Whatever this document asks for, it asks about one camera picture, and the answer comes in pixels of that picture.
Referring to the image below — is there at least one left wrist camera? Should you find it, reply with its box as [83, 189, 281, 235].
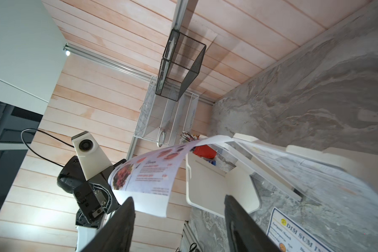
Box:
[71, 131, 112, 180]

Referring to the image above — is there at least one white menu holder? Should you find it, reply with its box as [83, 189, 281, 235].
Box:
[186, 133, 378, 219]

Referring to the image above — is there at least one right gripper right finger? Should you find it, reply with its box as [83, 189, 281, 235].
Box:
[224, 195, 280, 252]

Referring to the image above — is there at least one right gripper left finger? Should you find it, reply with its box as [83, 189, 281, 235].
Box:
[82, 197, 135, 252]

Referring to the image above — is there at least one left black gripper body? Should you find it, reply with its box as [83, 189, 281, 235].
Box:
[57, 156, 128, 228]

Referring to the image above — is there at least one old dim sum menu sheet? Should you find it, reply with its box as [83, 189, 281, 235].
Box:
[267, 207, 333, 252]

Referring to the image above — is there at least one black mesh wall basket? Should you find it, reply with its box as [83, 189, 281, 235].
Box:
[155, 29, 206, 101]

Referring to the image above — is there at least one red pencil cup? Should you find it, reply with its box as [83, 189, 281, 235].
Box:
[180, 132, 217, 160]

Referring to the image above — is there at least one white wire wall shelf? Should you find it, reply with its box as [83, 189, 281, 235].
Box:
[133, 77, 199, 147]

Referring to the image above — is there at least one pink new menu sheet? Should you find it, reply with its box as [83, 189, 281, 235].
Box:
[108, 135, 232, 217]

